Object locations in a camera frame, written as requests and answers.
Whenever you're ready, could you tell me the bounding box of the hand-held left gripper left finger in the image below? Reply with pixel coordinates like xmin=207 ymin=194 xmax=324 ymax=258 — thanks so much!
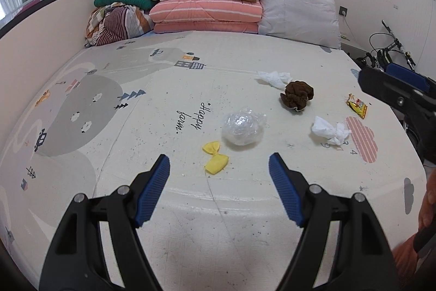
xmin=40 ymin=154 xmax=171 ymax=291

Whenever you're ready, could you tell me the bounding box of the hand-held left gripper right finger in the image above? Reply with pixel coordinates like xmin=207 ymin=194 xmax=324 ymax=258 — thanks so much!
xmin=268 ymin=152 xmax=400 ymax=291

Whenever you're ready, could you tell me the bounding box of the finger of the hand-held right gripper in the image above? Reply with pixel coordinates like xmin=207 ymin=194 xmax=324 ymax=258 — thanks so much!
xmin=386 ymin=62 xmax=436 ymax=94
xmin=358 ymin=67 xmax=436 ymax=118

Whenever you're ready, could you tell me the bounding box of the yellow snack packet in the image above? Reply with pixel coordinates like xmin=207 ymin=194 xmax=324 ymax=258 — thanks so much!
xmin=346 ymin=93 xmax=370 ymax=120

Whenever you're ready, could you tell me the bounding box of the yellow candy wrapper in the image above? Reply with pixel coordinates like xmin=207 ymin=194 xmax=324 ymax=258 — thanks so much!
xmin=202 ymin=141 xmax=230 ymax=175

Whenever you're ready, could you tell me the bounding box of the white tissue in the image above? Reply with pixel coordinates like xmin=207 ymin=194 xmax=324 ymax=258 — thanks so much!
xmin=311 ymin=116 xmax=352 ymax=146
xmin=256 ymin=70 xmax=293 ymax=90

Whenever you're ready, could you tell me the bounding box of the clear plastic wrap ball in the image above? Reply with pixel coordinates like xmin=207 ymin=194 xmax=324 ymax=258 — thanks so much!
xmin=221 ymin=108 xmax=268 ymax=149

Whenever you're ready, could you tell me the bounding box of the brown cloth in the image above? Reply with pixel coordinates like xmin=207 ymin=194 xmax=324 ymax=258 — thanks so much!
xmin=280 ymin=80 xmax=314 ymax=113

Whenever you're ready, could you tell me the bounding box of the person's right hand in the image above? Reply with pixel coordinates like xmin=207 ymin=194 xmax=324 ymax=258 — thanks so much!
xmin=418 ymin=171 xmax=436 ymax=232

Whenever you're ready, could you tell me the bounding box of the white bicycle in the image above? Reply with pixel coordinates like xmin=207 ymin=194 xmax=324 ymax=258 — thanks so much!
xmin=369 ymin=20 xmax=418 ymax=73

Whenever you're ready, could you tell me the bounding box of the black bicycle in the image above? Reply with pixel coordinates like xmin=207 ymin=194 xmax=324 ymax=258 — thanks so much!
xmin=354 ymin=52 xmax=378 ymax=69

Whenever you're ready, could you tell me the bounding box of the grey nightstand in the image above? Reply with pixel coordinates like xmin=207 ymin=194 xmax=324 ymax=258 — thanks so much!
xmin=341 ymin=35 xmax=369 ymax=60

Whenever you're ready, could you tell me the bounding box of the grey large pillow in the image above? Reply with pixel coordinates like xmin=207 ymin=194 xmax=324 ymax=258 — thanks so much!
xmin=258 ymin=0 xmax=342 ymax=50

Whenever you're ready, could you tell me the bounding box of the striped bedding bundle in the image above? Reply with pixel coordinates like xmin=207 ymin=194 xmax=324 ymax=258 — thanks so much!
xmin=85 ymin=3 xmax=154 ymax=47

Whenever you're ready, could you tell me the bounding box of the pink striped quilt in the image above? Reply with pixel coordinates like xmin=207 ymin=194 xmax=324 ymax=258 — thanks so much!
xmin=149 ymin=0 xmax=264 ymax=34

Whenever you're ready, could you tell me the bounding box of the white charger cable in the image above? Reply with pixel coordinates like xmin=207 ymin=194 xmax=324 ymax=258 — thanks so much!
xmin=342 ymin=16 xmax=355 ymax=39

